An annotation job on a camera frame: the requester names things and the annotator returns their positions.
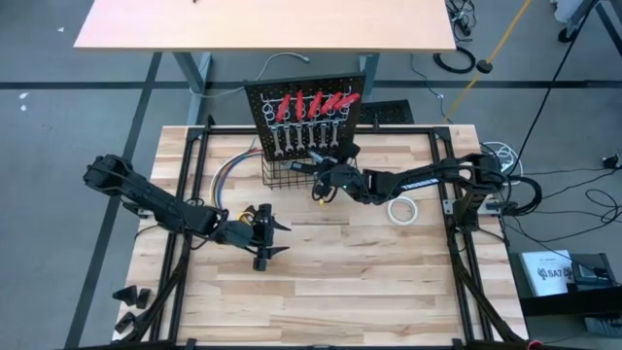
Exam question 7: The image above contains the white masking tape roll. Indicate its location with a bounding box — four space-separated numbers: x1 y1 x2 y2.
386 195 420 227

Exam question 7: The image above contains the yellow hanging cord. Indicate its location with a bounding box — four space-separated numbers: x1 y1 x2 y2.
440 0 536 125

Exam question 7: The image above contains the black hanging cable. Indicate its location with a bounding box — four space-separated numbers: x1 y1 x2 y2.
512 0 600 169

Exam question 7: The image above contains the light wooden desk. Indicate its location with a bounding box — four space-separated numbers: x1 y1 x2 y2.
73 0 458 126

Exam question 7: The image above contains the black metal peg board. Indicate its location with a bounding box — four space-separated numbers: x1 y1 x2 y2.
242 72 367 164

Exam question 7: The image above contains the white wire hook rail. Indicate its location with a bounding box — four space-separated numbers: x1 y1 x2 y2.
264 120 347 130

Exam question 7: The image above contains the black aluminium table frame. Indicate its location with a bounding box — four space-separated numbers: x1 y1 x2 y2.
148 115 531 350

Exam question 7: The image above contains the black cart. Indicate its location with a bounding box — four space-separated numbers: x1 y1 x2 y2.
506 251 622 320

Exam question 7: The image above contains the black wire basket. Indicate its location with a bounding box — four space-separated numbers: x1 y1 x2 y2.
260 145 359 191

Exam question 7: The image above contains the black cable coil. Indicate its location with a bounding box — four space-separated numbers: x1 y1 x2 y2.
432 45 478 76

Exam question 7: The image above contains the grey floor cable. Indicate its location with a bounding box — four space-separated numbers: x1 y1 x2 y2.
188 52 312 101

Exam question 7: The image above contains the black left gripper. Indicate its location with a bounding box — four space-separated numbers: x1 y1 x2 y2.
226 202 293 272

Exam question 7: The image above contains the black printed spare part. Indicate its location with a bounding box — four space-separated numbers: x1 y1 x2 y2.
114 310 138 335
111 285 153 311

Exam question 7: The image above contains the white cable coil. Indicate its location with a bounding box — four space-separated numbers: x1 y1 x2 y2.
479 141 525 176

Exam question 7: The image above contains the black box device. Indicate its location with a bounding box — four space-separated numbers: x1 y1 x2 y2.
570 264 612 293

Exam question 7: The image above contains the black perforated panel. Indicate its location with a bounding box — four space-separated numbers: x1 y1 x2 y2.
358 99 416 126

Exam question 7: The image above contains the yellow black tape measure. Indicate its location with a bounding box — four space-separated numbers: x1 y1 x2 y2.
236 204 259 228

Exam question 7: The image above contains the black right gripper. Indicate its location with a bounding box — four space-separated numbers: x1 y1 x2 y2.
313 141 371 205

